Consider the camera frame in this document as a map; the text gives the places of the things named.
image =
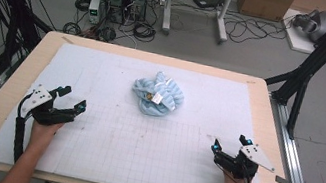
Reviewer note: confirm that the white desk leg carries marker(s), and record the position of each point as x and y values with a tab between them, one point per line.
168	4
223	17

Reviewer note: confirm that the grey headset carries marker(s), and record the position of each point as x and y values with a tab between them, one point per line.
322	23

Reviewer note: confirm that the white power supply unit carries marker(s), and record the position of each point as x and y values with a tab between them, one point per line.
94	10

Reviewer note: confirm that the brown cardboard box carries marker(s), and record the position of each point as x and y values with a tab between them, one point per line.
264	3

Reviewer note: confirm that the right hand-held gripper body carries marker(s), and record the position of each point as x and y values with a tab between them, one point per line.
254	155

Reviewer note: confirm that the white floor board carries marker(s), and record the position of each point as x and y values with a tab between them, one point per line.
301	43

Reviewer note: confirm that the blue striped towel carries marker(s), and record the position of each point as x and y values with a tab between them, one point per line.
156	97

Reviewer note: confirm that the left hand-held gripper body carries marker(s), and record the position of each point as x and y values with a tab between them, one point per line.
38	96

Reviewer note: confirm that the flat black device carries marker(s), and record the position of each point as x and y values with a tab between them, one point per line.
208	1

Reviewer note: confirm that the white foam mat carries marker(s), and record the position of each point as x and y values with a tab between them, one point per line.
140	148

